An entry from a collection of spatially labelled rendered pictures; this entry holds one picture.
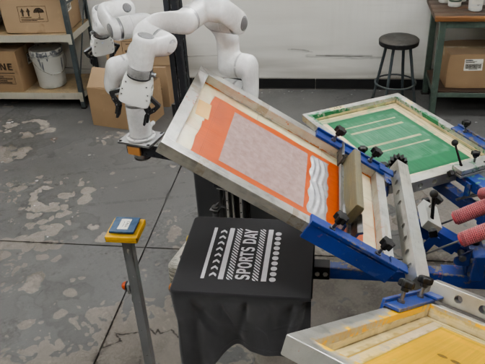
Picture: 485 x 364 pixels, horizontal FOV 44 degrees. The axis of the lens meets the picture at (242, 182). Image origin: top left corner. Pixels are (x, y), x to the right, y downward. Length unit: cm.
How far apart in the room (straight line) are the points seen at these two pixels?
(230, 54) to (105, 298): 181
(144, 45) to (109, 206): 260
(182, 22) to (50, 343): 199
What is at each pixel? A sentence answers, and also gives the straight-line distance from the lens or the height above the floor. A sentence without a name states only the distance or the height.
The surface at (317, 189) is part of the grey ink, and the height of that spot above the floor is 126.
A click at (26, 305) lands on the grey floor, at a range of 369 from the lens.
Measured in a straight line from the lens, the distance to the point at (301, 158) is 209.
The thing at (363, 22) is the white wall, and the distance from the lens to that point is 576.
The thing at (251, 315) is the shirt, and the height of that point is 85.
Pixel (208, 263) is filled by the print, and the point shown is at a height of 95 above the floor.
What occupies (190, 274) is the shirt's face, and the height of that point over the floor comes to 95.
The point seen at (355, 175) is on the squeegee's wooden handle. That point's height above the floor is 130.
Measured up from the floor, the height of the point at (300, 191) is 128.
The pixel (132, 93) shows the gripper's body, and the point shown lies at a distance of 193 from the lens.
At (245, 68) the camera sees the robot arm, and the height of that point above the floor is 152.
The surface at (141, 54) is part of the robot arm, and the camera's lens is 186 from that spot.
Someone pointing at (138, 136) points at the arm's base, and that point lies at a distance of 261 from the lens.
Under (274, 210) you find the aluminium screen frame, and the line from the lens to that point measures 172.
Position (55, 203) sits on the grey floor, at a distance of 451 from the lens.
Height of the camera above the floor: 231
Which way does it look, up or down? 31 degrees down
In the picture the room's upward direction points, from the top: 3 degrees counter-clockwise
